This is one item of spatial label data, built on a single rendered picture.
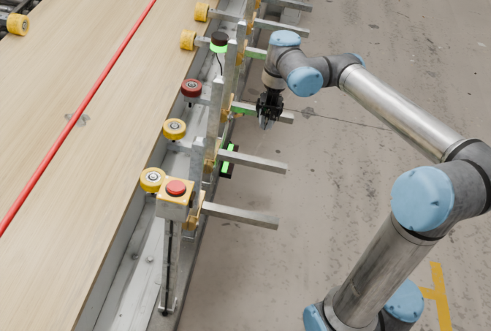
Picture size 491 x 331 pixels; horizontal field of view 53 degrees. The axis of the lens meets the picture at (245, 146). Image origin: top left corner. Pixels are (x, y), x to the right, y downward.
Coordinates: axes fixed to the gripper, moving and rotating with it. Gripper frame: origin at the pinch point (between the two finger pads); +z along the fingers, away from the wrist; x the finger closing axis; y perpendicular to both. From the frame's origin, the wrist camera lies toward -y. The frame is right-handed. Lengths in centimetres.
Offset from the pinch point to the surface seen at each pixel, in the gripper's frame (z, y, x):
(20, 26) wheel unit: 1, -31, -101
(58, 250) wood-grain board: 6, 60, -48
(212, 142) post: 4.0, 9.1, -16.2
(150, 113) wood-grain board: 6.2, -1.4, -40.4
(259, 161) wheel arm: 13.1, 4.3, 0.5
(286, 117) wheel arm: 10.2, -19.7, 8.1
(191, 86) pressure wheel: 5.8, -21.1, -30.0
